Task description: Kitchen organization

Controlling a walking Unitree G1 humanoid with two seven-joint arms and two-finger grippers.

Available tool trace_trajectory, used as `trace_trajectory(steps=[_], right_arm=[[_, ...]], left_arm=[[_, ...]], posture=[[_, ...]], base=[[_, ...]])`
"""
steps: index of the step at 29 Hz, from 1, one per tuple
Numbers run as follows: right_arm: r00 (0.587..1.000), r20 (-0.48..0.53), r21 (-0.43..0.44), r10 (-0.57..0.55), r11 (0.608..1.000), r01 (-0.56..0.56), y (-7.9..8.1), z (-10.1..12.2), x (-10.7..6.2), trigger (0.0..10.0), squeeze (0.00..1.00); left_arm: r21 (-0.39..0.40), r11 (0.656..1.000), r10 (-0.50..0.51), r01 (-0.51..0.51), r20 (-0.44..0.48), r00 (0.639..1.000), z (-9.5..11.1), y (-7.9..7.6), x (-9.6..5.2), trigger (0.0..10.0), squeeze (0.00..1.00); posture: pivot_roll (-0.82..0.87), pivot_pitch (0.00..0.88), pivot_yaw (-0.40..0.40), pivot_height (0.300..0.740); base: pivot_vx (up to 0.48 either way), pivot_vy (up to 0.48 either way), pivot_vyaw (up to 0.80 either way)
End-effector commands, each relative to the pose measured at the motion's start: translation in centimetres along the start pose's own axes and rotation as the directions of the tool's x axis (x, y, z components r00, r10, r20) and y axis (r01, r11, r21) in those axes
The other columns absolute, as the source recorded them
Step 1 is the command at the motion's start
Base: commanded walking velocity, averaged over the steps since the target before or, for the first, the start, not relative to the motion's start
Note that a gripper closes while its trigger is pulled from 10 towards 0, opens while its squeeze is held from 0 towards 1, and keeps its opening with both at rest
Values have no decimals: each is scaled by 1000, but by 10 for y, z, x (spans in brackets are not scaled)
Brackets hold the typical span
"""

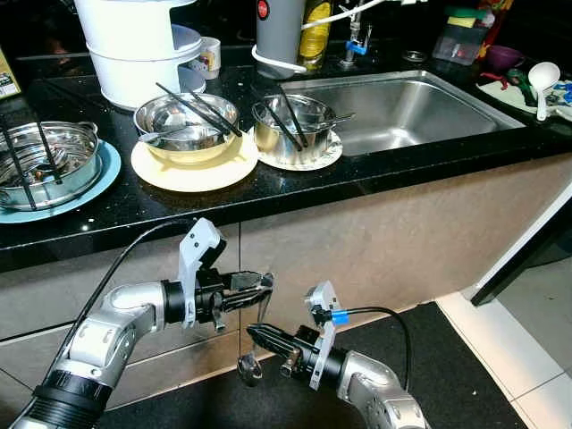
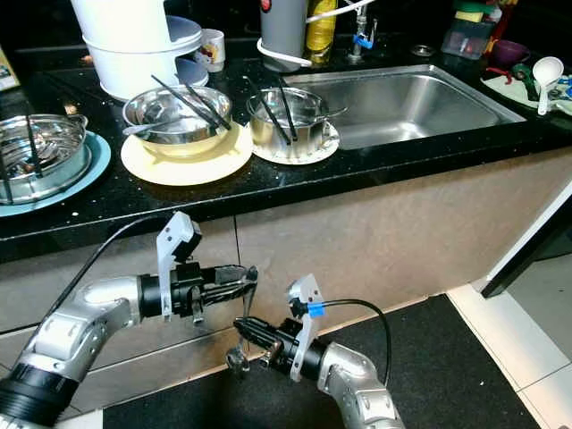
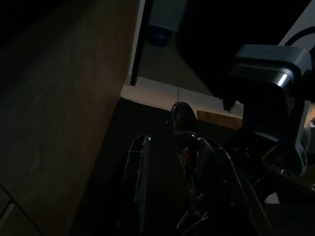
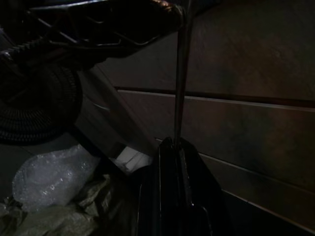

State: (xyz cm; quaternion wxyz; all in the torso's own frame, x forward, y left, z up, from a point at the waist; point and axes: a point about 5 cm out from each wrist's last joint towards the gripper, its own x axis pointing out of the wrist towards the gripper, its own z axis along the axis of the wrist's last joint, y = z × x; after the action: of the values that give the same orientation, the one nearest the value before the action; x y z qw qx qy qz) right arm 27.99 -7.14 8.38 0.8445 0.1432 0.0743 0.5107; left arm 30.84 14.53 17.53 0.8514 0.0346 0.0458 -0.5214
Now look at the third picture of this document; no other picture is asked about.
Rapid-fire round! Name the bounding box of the grey robot leg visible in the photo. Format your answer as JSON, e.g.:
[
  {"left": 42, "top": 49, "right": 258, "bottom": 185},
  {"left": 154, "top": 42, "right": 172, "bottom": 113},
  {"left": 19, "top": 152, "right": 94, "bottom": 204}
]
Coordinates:
[{"left": 222, "top": 44, "right": 315, "bottom": 192}]

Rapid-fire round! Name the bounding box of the metal spoon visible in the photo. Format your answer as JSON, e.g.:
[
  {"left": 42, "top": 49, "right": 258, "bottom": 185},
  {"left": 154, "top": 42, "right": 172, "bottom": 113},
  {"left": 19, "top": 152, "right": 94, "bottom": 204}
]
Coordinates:
[{"left": 169, "top": 101, "right": 200, "bottom": 197}]

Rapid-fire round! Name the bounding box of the grey sink cabinet front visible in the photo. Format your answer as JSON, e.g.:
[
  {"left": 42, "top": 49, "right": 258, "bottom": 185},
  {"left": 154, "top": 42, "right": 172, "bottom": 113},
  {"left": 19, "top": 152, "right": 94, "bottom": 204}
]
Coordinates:
[{"left": 0, "top": 0, "right": 142, "bottom": 236}]

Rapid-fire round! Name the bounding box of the blue bowl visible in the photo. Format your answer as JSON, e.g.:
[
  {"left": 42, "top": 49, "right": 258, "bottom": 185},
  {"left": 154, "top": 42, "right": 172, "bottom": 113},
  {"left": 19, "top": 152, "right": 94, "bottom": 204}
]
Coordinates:
[{"left": 148, "top": 23, "right": 172, "bottom": 47}]

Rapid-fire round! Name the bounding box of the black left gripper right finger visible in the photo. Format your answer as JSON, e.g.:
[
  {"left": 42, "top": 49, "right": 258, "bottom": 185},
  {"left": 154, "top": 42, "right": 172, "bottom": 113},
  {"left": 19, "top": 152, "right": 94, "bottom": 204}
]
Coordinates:
[{"left": 196, "top": 138, "right": 269, "bottom": 236}]

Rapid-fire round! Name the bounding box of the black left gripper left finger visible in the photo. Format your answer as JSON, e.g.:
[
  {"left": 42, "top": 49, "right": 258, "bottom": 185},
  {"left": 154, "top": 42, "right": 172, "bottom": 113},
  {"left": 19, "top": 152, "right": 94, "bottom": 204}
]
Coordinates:
[{"left": 118, "top": 134, "right": 152, "bottom": 236}]

